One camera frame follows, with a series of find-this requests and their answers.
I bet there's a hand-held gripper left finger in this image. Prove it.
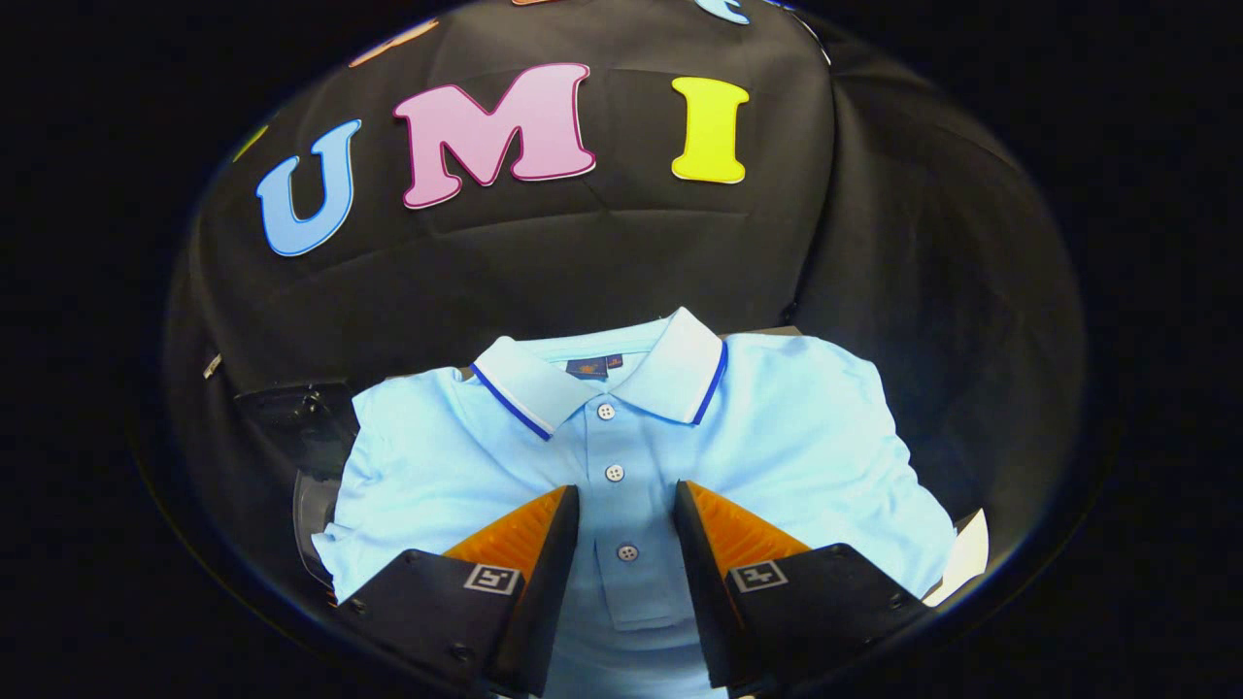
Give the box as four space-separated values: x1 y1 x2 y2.
333 484 582 697

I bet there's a black backdrop cloth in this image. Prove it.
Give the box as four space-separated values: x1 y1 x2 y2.
160 0 1089 622

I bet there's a light blue polo shirt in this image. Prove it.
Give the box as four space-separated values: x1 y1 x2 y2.
311 306 957 699

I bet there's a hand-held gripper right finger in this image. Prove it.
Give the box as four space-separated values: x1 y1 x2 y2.
673 480 940 697

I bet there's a white board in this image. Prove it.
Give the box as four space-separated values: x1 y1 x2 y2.
923 509 991 609

